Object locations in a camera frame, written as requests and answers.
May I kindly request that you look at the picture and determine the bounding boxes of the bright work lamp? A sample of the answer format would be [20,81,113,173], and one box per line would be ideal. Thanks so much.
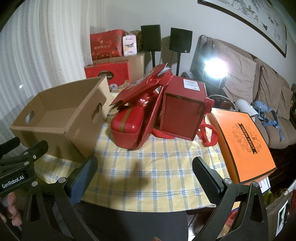
[201,58,228,90]

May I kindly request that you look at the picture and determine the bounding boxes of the brown sofa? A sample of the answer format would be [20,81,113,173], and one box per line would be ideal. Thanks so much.
[190,35,296,149]

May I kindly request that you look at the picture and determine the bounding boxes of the white handheld appliance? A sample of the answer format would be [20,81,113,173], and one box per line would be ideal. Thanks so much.
[235,99,258,117]

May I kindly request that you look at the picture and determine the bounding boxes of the brown sofa cushion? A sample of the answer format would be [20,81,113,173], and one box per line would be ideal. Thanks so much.
[276,86,294,121]
[222,40,259,105]
[257,65,284,109]

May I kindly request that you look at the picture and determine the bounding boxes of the brown paper bag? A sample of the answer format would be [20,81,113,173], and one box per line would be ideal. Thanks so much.
[264,178,296,239]

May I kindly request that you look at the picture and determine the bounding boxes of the red tin with gold band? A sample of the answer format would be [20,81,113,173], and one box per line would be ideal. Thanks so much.
[110,107,145,142]

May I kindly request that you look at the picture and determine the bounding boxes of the black speaker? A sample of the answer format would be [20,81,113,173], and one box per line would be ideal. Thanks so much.
[141,25,162,52]
[169,28,193,54]

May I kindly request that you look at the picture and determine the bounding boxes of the red paper carrier bag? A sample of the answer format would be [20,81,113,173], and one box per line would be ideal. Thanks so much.
[84,56,131,90]

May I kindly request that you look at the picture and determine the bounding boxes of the red patterned gift box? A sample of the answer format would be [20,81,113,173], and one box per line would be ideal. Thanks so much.
[90,29,125,61]

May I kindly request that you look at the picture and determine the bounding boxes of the orange flat box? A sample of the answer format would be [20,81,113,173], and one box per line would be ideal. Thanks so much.
[206,108,277,185]

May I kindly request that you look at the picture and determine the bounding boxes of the brown cardboard box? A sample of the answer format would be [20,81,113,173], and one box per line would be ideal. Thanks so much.
[9,76,111,163]

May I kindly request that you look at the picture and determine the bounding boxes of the blue strap bag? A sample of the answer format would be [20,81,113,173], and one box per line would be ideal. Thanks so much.
[252,101,286,142]

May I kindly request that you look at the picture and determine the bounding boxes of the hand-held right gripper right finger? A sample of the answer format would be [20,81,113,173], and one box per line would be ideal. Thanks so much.
[192,156,269,241]

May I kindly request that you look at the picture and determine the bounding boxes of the red box with fabric handles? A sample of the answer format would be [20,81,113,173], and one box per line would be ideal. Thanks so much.
[151,76,219,147]

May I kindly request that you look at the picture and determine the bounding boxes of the plain brown cardboard carton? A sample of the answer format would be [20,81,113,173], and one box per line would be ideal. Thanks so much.
[122,52,146,86]

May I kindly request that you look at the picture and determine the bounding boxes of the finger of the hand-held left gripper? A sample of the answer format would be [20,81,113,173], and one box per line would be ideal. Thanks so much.
[0,140,49,168]
[0,137,21,152]

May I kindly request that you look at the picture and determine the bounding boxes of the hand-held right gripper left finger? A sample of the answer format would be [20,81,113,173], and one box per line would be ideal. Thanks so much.
[21,155,99,241]

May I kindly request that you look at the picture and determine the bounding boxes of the person's left hand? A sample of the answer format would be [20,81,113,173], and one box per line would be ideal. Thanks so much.
[0,192,23,226]

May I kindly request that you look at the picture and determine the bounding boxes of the red cartoon gift bag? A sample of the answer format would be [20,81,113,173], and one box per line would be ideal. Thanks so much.
[109,63,174,151]

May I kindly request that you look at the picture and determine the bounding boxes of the yellow blue checked tablecloth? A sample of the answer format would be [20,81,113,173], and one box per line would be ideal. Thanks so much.
[32,93,232,207]

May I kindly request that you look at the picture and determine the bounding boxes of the white tissue pack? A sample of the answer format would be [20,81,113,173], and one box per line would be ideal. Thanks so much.
[122,35,138,57]

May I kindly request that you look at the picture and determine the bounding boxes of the framed ink painting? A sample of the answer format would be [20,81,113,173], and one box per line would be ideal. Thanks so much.
[197,0,287,58]

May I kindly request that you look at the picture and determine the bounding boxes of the gold patterned box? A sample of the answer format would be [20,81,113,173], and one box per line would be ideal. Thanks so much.
[129,30,142,51]

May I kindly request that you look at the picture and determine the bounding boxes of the white curtain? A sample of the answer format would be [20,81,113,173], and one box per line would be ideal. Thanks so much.
[0,0,97,149]

